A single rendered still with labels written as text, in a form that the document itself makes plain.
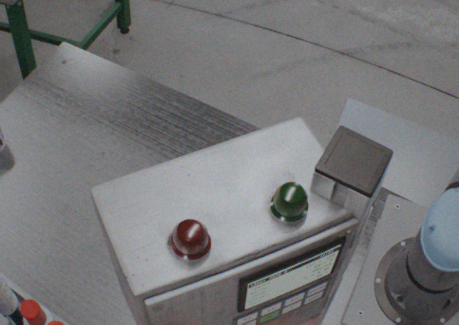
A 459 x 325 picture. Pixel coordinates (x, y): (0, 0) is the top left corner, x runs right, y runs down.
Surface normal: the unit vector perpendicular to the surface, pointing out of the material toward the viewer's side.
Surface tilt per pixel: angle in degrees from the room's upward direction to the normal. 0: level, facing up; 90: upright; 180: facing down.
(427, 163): 0
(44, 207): 0
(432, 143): 0
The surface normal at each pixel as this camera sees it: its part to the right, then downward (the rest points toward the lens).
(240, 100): 0.02, -0.62
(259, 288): 0.41, 0.72
